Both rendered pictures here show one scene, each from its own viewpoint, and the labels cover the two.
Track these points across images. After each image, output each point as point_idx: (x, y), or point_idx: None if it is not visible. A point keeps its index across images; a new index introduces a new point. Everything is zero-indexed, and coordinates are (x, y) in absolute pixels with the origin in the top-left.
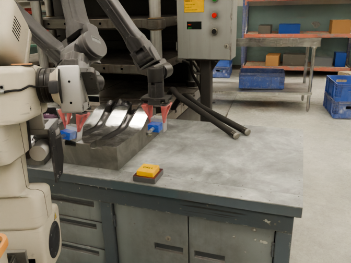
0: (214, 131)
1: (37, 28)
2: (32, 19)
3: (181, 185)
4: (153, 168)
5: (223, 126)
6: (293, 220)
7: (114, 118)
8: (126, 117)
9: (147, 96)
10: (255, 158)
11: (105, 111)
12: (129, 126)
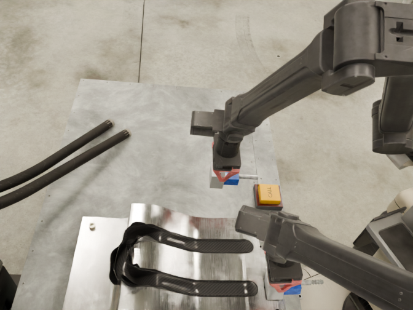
0: (99, 160)
1: (346, 246)
2: (351, 250)
3: (268, 167)
4: (268, 186)
5: (114, 140)
6: (5, 191)
7: (175, 262)
8: (169, 243)
9: (233, 158)
10: (184, 117)
11: (158, 286)
12: (190, 235)
